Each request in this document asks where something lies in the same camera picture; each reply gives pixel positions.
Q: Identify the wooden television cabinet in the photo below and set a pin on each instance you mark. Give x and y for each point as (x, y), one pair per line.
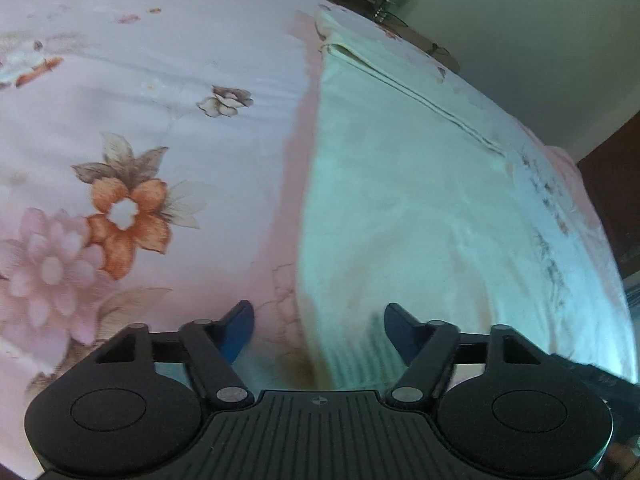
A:
(390, 22)

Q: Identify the dark wooden wardrobe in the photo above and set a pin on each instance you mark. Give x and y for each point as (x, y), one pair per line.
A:
(615, 185)

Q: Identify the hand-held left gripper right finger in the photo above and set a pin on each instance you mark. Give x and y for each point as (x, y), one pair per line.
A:
(400, 334)

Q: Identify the white knit sweater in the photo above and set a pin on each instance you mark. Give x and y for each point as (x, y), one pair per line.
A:
(410, 230)

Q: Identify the pink floral bedsheet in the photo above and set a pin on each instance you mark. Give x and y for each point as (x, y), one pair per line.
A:
(125, 150)

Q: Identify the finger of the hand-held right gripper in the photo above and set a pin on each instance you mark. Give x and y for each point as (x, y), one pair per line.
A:
(595, 375)

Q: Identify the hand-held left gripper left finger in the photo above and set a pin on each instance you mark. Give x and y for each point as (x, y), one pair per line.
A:
(237, 330)

